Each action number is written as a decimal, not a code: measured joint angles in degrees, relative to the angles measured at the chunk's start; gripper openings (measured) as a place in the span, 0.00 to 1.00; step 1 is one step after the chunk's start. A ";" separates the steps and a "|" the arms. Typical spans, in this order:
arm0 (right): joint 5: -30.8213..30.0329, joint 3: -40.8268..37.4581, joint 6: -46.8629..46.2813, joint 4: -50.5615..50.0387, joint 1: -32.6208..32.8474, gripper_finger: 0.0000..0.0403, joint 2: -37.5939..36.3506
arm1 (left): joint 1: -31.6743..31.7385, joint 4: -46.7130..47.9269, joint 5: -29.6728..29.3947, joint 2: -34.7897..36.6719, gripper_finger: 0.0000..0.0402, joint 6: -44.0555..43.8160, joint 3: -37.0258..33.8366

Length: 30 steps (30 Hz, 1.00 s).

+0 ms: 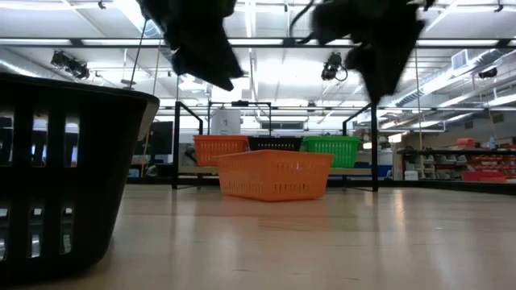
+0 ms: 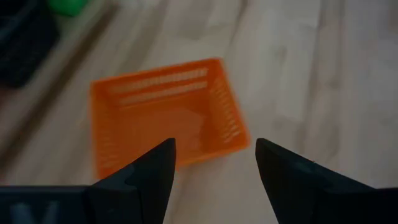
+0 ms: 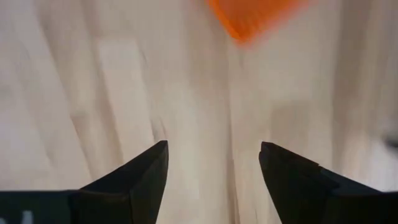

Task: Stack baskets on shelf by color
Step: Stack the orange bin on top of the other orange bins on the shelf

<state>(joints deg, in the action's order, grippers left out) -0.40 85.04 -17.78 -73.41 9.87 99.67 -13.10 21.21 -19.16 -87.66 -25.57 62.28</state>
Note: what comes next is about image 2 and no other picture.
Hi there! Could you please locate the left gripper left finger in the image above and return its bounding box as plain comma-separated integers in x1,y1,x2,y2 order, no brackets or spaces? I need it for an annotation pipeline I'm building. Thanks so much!
0,138,177,224

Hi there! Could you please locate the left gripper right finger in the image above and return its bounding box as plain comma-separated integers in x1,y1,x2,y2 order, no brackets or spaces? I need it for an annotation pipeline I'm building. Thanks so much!
255,138,398,224

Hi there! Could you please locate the orange plastic slotted basket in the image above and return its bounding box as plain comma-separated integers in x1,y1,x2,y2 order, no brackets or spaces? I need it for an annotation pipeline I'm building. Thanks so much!
89,57,252,182

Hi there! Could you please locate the black plastic slotted basket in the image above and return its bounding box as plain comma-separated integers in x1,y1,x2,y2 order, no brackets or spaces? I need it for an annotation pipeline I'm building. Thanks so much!
0,0,60,88

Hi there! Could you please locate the green plastic slotted basket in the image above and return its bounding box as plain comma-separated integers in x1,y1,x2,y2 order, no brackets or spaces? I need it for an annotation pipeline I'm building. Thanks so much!
46,0,88,17

